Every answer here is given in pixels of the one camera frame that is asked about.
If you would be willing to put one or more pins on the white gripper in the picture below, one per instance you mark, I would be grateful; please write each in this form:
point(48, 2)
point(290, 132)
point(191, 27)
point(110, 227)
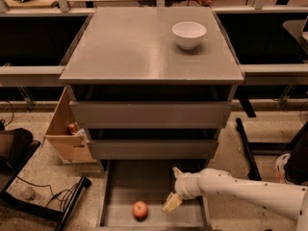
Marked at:
point(184, 187)

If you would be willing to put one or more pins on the red apple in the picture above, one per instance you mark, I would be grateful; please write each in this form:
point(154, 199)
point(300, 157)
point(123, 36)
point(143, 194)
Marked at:
point(140, 210)

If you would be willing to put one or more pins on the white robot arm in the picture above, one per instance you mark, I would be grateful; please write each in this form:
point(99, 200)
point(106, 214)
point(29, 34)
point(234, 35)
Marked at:
point(289, 201)

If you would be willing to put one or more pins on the grey open bottom drawer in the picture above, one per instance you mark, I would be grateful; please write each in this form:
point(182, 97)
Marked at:
point(151, 181)

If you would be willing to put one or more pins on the grey middle drawer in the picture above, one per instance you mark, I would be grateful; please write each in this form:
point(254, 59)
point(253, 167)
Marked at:
point(152, 149)

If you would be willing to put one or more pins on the grey drawer cabinet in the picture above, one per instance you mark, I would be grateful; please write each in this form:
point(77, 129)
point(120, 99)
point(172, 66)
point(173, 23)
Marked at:
point(130, 54)

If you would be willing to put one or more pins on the grey top drawer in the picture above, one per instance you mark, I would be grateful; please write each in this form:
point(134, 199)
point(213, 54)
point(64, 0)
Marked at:
point(152, 115)

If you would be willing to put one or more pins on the black bar on floor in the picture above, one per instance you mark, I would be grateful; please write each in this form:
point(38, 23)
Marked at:
point(253, 173)

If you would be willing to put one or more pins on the white orange sneaker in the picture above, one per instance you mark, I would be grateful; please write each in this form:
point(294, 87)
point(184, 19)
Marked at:
point(279, 168)

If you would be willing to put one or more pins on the wooden box on floor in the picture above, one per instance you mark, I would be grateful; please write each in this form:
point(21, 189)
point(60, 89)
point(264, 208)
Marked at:
point(70, 148)

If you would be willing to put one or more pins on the red can in box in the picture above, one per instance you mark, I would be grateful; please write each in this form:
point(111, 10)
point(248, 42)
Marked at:
point(73, 128)

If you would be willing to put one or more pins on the dark trouser leg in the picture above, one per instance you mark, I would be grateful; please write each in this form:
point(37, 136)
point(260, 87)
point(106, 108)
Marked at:
point(296, 168)

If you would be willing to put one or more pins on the clear plastic bottle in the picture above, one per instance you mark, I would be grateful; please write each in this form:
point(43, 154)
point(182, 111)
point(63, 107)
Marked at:
point(29, 194)

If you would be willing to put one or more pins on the white ceramic bowl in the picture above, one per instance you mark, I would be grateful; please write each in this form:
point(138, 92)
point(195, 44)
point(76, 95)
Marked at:
point(188, 34)

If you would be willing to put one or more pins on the black cart frame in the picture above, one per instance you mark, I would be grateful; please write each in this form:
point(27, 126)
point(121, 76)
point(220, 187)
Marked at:
point(58, 198)

